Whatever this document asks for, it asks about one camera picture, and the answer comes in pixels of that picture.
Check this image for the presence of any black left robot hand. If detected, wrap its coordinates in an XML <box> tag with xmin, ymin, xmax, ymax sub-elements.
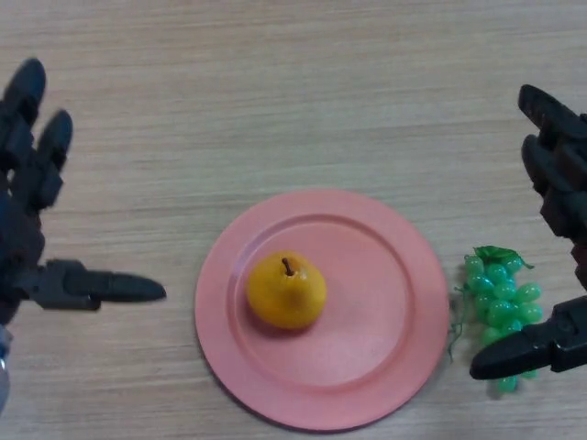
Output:
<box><xmin>0</xmin><ymin>58</ymin><xmax>168</xmax><ymax>331</ymax></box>

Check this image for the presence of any pink round plate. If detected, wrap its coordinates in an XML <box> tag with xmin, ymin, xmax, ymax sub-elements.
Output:
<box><xmin>194</xmin><ymin>189</ymin><xmax>450</xmax><ymax>432</ymax></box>

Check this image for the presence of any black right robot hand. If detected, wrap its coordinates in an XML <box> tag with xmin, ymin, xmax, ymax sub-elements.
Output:
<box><xmin>469</xmin><ymin>83</ymin><xmax>587</xmax><ymax>380</ymax></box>

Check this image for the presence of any green grape bunch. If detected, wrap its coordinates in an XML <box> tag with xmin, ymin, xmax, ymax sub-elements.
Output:
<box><xmin>447</xmin><ymin>246</ymin><xmax>544</xmax><ymax>398</ymax></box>

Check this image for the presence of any yellow pear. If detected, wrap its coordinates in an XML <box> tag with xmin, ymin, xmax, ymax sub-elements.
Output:
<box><xmin>247</xmin><ymin>250</ymin><xmax>328</xmax><ymax>330</ymax></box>

